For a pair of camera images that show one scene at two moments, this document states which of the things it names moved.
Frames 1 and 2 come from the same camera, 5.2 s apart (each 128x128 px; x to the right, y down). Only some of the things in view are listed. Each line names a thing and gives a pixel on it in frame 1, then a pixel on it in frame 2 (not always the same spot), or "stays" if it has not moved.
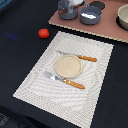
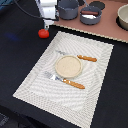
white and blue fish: [89, 16] stays
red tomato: [43, 33] stays
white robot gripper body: [73, 3] to [47, 9]
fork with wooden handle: [57, 78] stays
